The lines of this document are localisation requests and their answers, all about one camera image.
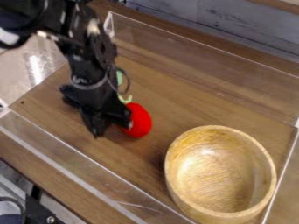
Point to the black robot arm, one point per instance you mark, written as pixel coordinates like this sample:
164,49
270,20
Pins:
71,24

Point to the black metal stand base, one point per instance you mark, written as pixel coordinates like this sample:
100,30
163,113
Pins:
38,214

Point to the round wooden bowl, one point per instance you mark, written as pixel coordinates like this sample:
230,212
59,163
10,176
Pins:
221,175

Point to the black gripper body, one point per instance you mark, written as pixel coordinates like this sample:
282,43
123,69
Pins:
99,99

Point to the red plush strawberry toy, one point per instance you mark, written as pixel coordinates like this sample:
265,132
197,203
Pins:
139,123

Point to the green rectangular block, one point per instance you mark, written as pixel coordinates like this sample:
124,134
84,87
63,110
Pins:
119,77

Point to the clear acrylic corner bracket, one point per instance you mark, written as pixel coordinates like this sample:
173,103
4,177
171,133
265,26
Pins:
108,25

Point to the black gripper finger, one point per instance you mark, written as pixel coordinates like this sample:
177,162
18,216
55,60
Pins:
123,122
95,122

